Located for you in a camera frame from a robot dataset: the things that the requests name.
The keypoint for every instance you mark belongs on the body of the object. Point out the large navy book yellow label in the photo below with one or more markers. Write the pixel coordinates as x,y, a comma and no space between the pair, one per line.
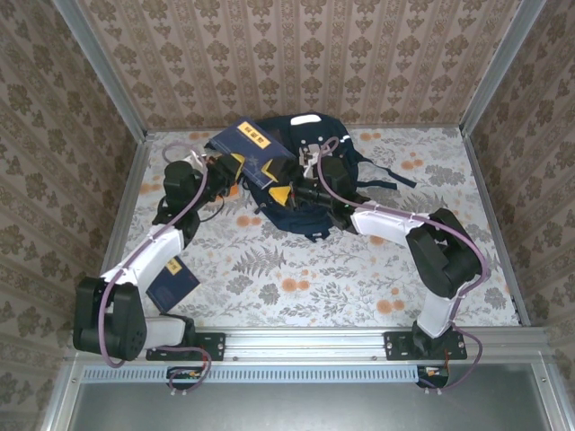
253,148

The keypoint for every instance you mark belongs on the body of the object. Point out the navy blue backpack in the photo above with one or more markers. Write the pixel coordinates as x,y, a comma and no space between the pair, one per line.
359,157

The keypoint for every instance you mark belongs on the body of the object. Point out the small navy book yellow label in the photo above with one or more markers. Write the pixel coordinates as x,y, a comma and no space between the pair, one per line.
173,287

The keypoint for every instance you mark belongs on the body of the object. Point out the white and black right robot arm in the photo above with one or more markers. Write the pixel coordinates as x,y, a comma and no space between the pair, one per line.
442,256

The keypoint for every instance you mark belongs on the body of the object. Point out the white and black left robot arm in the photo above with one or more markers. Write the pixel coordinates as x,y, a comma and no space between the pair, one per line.
144,256

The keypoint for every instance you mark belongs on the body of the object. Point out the floral patterned table covering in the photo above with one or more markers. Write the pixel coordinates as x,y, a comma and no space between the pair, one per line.
323,292

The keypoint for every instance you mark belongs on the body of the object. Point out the grey metal sheet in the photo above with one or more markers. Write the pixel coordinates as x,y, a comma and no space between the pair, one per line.
314,408

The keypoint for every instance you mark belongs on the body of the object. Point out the aluminium left side rail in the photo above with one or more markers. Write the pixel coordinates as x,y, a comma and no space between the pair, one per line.
119,215

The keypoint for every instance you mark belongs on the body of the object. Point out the aluminium left corner post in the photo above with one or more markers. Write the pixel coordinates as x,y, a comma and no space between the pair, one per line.
103,67

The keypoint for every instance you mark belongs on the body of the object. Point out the aluminium corner post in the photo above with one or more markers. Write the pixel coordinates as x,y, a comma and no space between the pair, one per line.
498,67
103,67

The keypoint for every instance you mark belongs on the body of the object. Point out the aluminium cross rail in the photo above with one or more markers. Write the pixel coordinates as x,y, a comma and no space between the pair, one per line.
305,343

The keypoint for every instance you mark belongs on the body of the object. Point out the aluminium right side rail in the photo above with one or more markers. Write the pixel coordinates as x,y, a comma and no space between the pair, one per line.
494,215

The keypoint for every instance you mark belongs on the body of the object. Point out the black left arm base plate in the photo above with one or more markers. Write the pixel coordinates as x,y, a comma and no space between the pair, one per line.
215,345

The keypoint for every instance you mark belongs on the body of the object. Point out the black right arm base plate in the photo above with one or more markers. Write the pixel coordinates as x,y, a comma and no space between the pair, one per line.
397,345

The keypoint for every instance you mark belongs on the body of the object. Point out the aluminium right corner post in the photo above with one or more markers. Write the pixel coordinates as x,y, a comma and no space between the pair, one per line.
498,67

